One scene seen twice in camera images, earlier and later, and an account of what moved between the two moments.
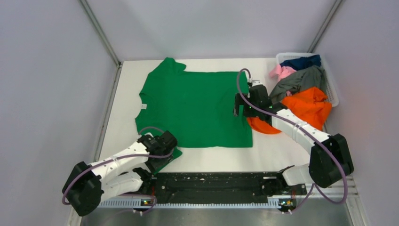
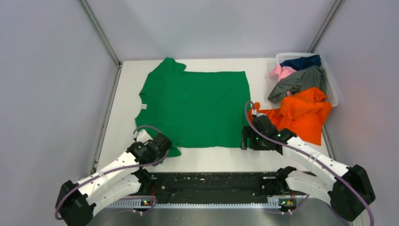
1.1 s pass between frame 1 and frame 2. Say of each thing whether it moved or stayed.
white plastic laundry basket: stayed
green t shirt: stayed
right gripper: moved
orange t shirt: stayed
